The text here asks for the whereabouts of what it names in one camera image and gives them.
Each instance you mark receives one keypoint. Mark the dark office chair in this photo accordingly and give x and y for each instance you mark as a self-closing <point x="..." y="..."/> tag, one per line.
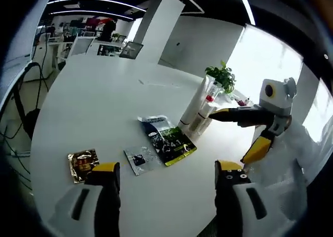
<point x="131" y="50"/>

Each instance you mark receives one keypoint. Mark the white office desk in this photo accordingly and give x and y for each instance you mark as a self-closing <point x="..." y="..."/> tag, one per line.
<point x="110" y="50"/>

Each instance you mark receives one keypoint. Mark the white board panel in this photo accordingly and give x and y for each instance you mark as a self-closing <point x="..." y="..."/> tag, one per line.
<point x="28" y="26"/>

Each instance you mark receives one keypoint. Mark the white backed office chair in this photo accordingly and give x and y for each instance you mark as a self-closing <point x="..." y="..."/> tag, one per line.
<point x="82" y="46"/>

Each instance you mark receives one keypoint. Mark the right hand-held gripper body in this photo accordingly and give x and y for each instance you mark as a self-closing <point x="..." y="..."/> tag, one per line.
<point x="278" y="102"/>

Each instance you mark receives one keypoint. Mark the white skincare tube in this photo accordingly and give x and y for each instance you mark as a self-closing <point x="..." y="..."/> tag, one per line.
<point x="193" y="107"/>

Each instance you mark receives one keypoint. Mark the small clear cap skincare bottle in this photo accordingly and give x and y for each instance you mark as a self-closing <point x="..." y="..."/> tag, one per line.
<point x="204" y="128"/>
<point x="195" y="124"/>

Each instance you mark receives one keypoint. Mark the straight ceiling light strip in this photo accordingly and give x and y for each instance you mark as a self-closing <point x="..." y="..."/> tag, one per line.
<point x="247" y="5"/>

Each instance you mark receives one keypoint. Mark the dark green skincare sachet packet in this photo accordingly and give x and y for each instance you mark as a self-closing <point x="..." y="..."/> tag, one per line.
<point x="166" y="141"/>

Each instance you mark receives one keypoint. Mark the red tool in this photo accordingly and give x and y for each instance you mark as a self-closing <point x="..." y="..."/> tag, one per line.
<point x="241" y="102"/>

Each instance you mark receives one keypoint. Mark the gold foil skincare sachet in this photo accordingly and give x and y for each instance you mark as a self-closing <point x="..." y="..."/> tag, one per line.
<point x="83" y="166"/>

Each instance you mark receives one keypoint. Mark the white pump bottle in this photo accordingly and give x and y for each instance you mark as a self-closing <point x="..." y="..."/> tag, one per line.
<point x="248" y="101"/>

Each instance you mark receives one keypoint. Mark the red collar white skincare bottle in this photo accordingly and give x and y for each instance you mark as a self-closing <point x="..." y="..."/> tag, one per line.
<point x="211" y="98"/>

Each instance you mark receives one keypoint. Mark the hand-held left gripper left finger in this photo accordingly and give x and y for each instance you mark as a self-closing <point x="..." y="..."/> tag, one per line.
<point x="106" y="195"/>

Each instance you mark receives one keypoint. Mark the potted green plant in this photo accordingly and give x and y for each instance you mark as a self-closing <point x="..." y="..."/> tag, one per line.
<point x="223" y="76"/>

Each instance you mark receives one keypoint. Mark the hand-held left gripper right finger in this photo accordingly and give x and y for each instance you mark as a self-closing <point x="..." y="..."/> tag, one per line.
<point x="226" y="200"/>

